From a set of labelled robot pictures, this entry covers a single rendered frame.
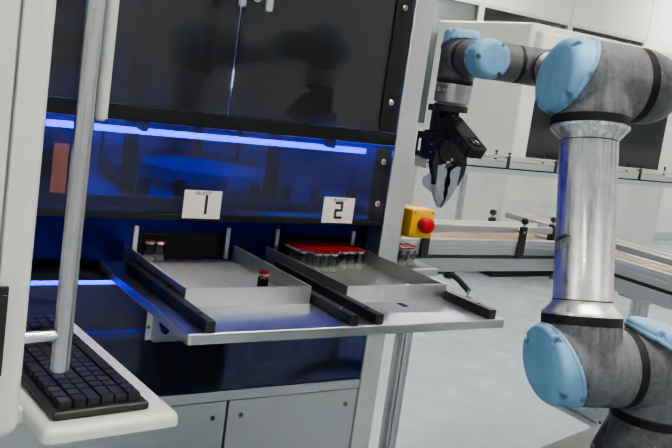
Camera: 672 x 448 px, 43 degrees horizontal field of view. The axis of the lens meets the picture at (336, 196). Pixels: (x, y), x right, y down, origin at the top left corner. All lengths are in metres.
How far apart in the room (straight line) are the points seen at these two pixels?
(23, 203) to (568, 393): 0.76
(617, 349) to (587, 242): 0.15
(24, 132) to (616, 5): 8.83
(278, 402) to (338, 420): 0.19
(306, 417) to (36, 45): 1.26
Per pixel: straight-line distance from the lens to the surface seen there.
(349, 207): 1.96
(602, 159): 1.27
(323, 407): 2.09
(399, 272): 1.96
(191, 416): 1.93
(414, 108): 2.03
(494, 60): 1.63
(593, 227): 1.26
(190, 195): 1.77
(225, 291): 1.55
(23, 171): 1.10
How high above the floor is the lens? 1.31
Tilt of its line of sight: 8 degrees down
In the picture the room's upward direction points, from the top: 8 degrees clockwise
